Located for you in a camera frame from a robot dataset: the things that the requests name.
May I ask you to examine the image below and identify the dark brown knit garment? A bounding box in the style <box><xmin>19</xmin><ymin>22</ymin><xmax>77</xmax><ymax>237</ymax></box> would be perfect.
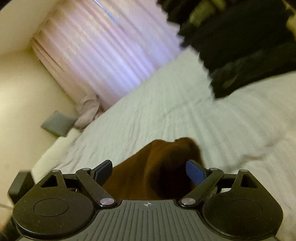
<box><xmin>103</xmin><ymin>138</ymin><xmax>203</xmax><ymax>201</ymax></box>

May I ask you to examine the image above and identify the stack of dark folded clothes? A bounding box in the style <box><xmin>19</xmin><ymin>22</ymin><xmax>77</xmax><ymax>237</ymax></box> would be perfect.
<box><xmin>158</xmin><ymin>1</ymin><xmax>295</xmax><ymax>98</ymax></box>

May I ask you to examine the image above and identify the white folded duvet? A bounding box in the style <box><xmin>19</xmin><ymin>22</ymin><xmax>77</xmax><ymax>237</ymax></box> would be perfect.
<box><xmin>32</xmin><ymin>128</ymin><xmax>81</xmax><ymax>181</ymax></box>

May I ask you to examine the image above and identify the grey square cushion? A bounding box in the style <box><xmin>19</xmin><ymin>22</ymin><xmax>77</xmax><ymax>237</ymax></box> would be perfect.
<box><xmin>41</xmin><ymin>111</ymin><xmax>77</xmax><ymax>137</ymax></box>

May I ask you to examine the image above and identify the striped grey bed sheet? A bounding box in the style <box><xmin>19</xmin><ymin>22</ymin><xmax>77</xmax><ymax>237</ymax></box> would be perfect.
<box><xmin>31</xmin><ymin>48</ymin><xmax>296</xmax><ymax>241</ymax></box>

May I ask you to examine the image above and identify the pink window curtain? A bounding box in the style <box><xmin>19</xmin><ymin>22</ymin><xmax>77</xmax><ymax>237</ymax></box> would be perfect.
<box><xmin>31</xmin><ymin>1</ymin><xmax>181</xmax><ymax>109</ymax></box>

